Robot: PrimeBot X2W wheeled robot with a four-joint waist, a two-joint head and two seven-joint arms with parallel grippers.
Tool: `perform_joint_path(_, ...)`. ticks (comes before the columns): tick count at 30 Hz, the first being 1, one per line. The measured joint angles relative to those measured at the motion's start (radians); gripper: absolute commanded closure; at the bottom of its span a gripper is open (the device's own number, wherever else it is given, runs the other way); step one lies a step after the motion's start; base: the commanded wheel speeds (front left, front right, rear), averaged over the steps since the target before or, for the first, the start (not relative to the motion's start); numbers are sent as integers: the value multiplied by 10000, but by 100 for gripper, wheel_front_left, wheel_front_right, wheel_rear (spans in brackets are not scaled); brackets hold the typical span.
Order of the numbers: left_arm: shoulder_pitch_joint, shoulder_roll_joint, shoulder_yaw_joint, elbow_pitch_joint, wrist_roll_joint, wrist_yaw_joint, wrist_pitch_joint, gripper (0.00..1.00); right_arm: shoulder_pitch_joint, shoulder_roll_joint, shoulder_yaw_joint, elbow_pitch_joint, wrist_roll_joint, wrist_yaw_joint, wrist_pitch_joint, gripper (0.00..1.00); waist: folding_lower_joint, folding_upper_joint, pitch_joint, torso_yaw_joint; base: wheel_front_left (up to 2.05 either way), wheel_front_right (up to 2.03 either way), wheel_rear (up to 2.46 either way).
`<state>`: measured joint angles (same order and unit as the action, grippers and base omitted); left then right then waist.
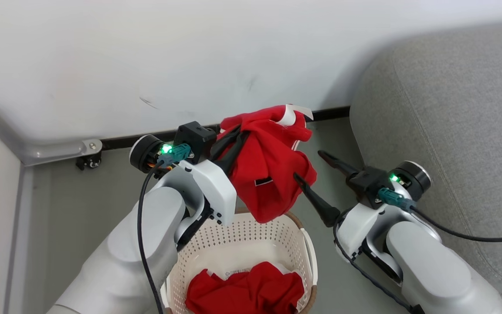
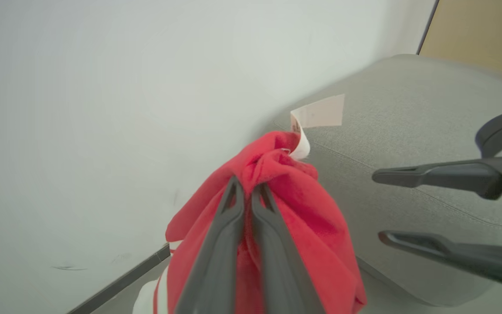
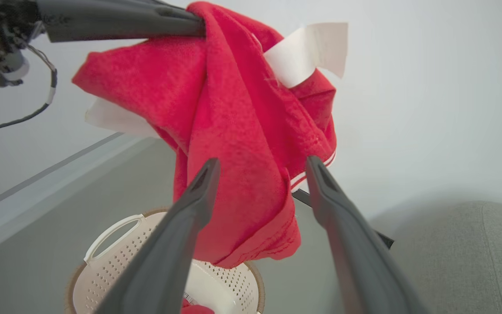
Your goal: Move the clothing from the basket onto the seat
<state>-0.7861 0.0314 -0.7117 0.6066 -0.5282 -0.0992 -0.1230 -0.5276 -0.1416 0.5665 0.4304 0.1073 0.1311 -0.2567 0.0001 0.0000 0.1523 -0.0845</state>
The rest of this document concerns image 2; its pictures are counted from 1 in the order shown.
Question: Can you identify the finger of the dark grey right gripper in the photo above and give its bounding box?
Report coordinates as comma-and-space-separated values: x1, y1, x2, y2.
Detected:
378, 230, 502, 292

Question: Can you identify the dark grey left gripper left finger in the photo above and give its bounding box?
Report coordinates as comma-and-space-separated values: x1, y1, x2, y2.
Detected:
175, 175, 246, 314

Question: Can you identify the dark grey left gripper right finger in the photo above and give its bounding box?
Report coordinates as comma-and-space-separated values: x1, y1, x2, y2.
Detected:
251, 183, 326, 314

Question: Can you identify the red and white garment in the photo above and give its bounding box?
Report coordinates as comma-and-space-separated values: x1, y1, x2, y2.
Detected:
132, 131, 368, 314

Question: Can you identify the grey fabric sofa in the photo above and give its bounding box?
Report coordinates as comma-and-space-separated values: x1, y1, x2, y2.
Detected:
258, 54, 502, 307

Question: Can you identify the black baseboard strip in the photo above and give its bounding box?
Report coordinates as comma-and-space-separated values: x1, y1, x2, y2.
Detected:
66, 243, 171, 314

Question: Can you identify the white paper garment tag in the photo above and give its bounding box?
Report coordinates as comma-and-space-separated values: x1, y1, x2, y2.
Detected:
289, 94, 346, 160

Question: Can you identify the beige wooden panel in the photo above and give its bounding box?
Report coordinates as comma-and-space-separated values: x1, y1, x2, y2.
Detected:
417, 0, 502, 107

